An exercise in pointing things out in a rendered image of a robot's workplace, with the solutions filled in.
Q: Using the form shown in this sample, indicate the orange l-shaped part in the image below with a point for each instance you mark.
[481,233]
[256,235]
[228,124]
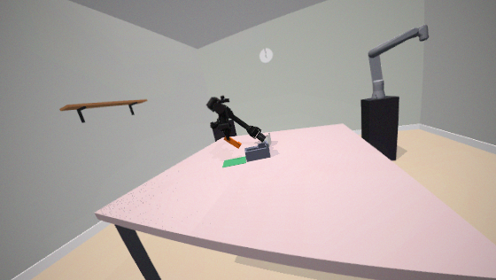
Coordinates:
[233,142]

